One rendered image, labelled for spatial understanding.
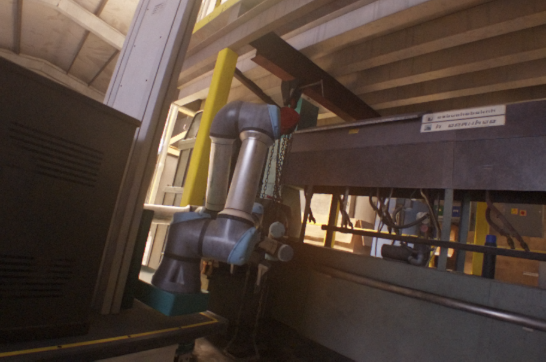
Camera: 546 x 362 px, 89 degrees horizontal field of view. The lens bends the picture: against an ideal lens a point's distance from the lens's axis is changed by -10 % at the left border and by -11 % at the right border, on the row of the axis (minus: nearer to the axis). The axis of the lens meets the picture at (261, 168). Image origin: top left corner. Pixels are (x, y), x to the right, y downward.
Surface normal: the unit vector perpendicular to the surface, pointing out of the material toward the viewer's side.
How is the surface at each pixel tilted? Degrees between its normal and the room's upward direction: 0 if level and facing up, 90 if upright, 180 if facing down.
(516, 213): 90
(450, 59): 90
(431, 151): 90
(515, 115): 78
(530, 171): 90
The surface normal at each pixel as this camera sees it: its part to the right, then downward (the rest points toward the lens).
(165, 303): -0.54, -0.26
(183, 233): -0.15, -0.22
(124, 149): 0.82, 0.06
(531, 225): -0.73, -0.27
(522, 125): -0.68, -0.47
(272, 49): 0.65, -0.02
